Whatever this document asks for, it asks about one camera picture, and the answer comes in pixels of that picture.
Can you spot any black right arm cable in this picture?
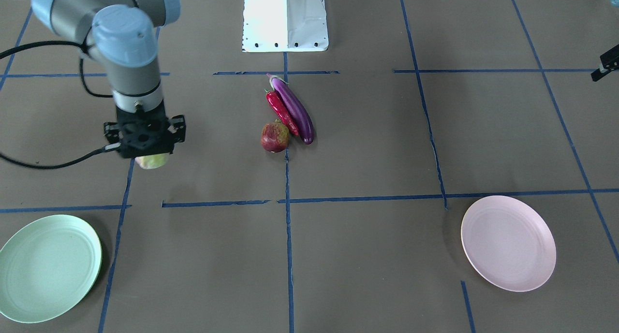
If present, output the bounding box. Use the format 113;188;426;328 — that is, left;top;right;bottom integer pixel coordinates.
0;41;121;170

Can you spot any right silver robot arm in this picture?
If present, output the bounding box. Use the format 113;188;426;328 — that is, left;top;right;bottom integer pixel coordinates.
29;0;186;159

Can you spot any purple eggplant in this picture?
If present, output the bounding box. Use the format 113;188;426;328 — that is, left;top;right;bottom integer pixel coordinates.
266;73;315;145

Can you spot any white pillar with base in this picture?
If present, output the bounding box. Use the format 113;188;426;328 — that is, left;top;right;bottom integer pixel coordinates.
242;0;329;53

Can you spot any red yellow apple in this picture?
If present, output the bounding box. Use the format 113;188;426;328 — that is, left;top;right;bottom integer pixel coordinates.
261;120;290;153

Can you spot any red chili pepper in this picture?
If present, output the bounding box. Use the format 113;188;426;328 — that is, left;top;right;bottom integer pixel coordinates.
265;89;300;136

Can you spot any green pink peach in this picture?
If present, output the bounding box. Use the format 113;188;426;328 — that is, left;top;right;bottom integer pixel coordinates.
134;153;170;170

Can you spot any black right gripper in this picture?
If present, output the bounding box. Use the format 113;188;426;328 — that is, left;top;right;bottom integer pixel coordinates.
116;107;171;159

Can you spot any pink plate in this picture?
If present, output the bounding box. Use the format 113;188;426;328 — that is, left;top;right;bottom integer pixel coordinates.
460;196;557;292

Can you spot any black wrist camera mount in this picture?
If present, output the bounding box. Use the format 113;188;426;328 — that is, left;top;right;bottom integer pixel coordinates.
103;115;187;146

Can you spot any green plate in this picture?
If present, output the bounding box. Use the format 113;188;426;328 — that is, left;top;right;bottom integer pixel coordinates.
0;215;103;324

